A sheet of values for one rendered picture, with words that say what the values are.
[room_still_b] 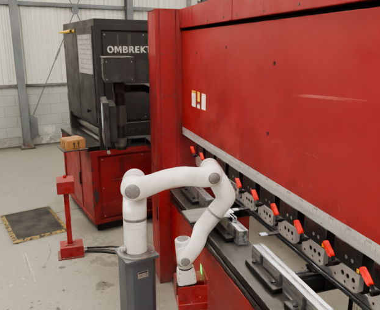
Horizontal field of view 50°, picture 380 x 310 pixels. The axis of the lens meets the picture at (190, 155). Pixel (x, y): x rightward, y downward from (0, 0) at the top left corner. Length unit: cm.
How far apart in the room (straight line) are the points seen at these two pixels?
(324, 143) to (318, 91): 20
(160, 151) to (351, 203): 204
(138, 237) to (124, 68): 162
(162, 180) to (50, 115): 735
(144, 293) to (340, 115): 132
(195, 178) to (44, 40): 740
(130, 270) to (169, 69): 168
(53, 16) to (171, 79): 613
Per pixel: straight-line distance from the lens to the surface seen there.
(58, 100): 921
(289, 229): 191
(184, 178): 198
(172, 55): 323
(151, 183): 196
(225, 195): 204
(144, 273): 216
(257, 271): 221
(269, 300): 206
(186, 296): 227
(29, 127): 903
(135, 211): 203
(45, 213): 546
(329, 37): 161
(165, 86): 323
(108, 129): 333
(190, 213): 262
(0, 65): 898
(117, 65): 330
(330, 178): 162
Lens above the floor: 202
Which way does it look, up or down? 15 degrees down
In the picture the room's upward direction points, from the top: straight up
